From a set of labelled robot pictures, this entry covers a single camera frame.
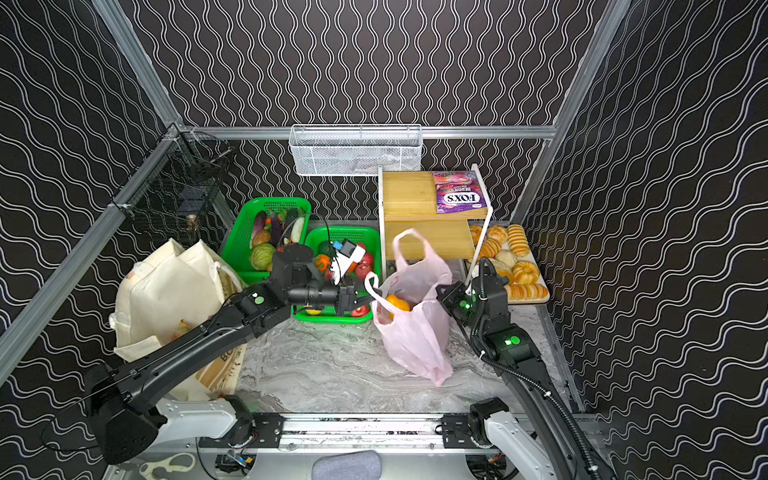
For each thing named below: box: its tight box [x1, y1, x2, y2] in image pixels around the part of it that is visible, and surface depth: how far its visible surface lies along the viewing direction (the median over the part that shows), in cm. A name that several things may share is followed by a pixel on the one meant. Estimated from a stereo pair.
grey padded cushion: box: [312, 450, 382, 480], surface depth 69 cm
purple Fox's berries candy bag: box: [432, 171, 488, 214], surface depth 80 cm
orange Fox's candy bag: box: [171, 319, 193, 341], surface depth 83 cm
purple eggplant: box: [271, 214, 283, 247], surface depth 116 cm
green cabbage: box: [250, 242, 276, 271], surface depth 102 cm
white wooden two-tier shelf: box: [378, 164, 494, 286], surface depth 83 cm
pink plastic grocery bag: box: [364, 228, 453, 387], surface depth 73 cm
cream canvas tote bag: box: [110, 238, 249, 401], surface depth 77 cm
